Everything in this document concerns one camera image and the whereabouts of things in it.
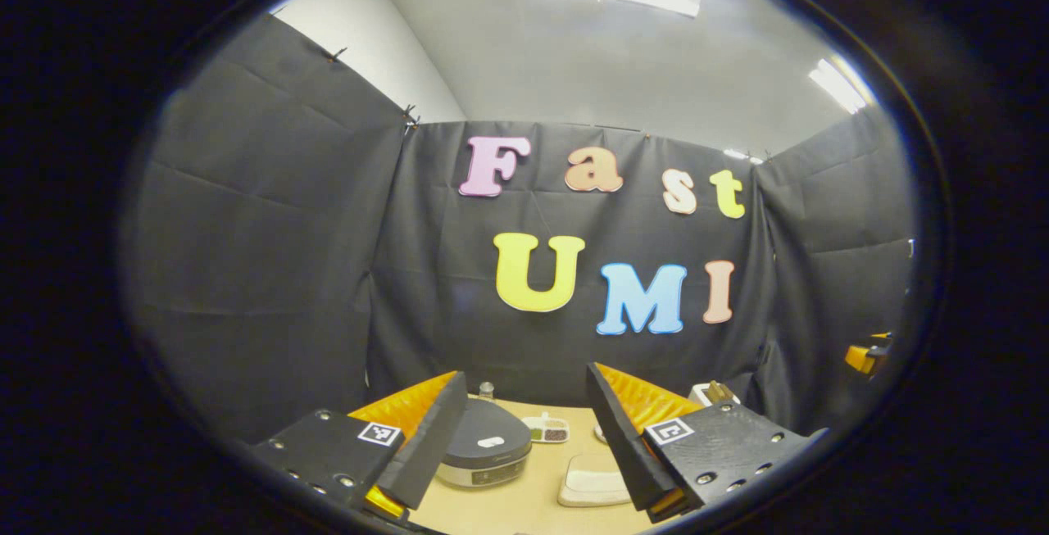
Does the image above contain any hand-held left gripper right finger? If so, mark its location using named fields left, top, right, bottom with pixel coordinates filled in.
left=585, top=362, right=824, bottom=524

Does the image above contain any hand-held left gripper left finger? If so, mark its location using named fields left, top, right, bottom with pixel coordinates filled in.
left=250, top=371, right=470, bottom=524

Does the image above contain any clear dish of white rice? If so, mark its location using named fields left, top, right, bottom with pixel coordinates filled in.
left=557, top=453, right=633, bottom=508

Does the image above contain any grey and cream rice cooker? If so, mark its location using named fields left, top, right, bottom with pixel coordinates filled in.
left=434, top=397, right=534, bottom=488

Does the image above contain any white chopstick holder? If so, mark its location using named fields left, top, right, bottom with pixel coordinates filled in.
left=687, top=383, right=742, bottom=409

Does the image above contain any white divided dish of beans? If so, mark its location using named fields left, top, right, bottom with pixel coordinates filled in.
left=521, top=412, right=570, bottom=444

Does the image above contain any black backdrop cloth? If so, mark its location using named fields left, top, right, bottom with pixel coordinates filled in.
left=123, top=15, right=917, bottom=446

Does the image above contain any small ceiling light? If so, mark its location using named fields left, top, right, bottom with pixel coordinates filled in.
left=809, top=57, right=870, bottom=116

